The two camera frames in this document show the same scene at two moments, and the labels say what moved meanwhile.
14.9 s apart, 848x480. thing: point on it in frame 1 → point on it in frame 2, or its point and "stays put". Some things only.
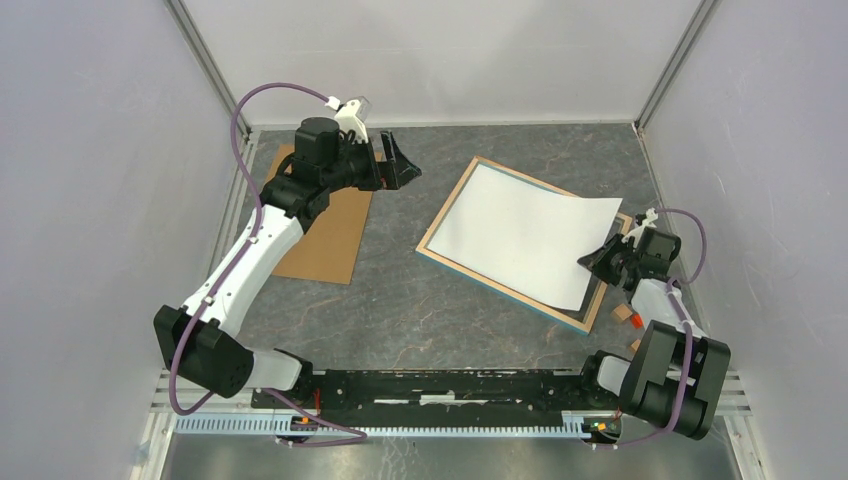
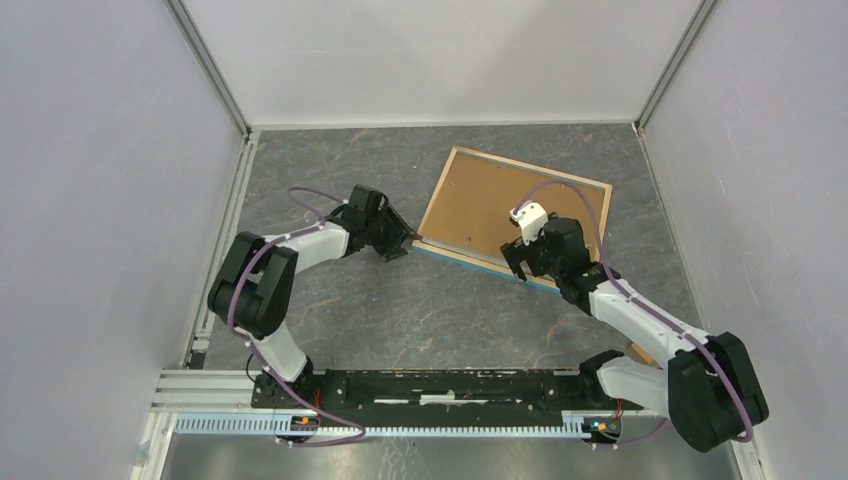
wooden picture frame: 504,292 → 488,263
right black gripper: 595,261 → 515,252
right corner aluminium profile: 700,19 stays put
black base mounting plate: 384,394 stays put
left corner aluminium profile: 207,65 stays put
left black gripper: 389,175 → 398,228
